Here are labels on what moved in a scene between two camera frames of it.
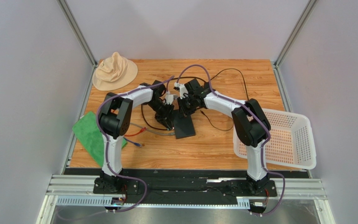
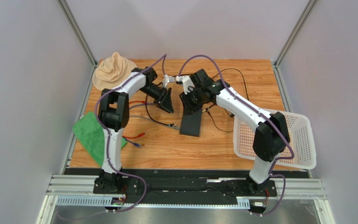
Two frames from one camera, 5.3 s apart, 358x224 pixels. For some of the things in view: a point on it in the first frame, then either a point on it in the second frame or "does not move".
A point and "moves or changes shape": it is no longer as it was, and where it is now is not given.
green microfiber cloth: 86,129 does not move
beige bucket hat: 113,73 does not move
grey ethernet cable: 167,133 to 176,128
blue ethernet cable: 138,144 does not move
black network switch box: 183,125 moves or changes shape
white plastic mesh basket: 290,143 does not move
